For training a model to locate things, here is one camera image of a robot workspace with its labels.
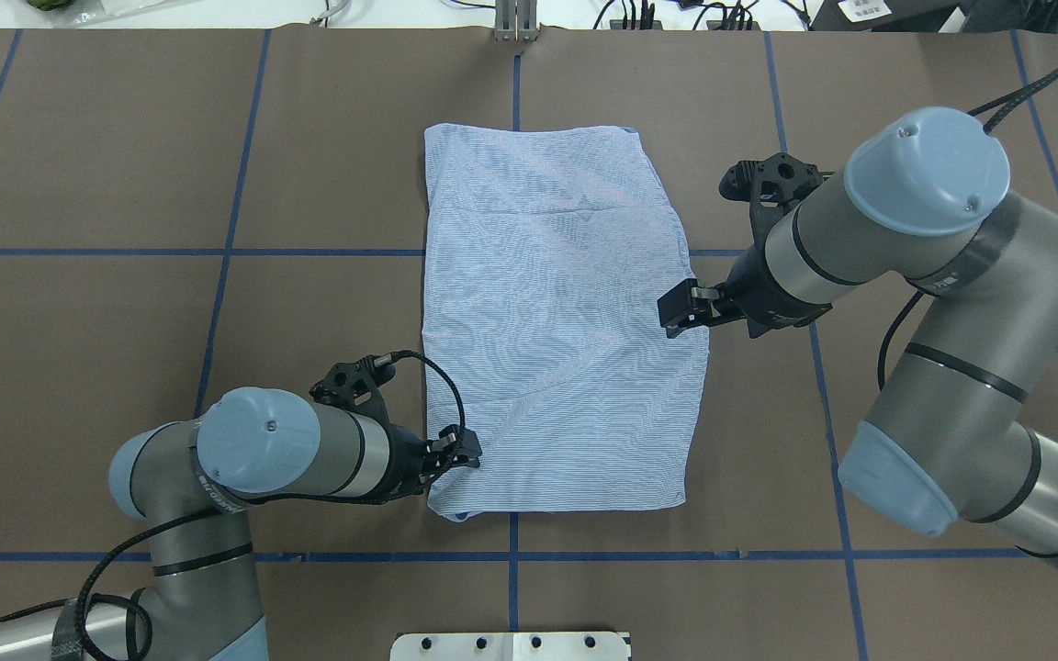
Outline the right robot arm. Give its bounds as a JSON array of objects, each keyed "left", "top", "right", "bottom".
[{"left": 658, "top": 107, "right": 1058, "bottom": 568}]

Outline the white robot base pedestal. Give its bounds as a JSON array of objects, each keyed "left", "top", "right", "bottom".
[{"left": 389, "top": 631, "right": 634, "bottom": 660}]

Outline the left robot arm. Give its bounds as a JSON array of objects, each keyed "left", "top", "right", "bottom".
[{"left": 0, "top": 351, "right": 482, "bottom": 660}]

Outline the aluminium frame post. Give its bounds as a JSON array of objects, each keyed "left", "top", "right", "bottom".
[{"left": 492, "top": 0, "right": 540, "bottom": 43}]

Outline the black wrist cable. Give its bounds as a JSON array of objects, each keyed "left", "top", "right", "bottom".
[{"left": 876, "top": 45, "right": 1058, "bottom": 391}]

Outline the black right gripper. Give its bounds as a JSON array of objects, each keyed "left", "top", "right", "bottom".
[{"left": 658, "top": 153, "right": 834, "bottom": 339}]

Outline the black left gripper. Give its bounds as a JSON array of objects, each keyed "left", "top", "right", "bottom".
[{"left": 308, "top": 354, "right": 484, "bottom": 501}]

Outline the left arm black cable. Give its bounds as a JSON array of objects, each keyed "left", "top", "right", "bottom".
[{"left": 51, "top": 349, "right": 467, "bottom": 661}]

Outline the light blue striped shirt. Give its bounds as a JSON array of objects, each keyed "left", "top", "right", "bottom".
[{"left": 422, "top": 124, "right": 710, "bottom": 522}]

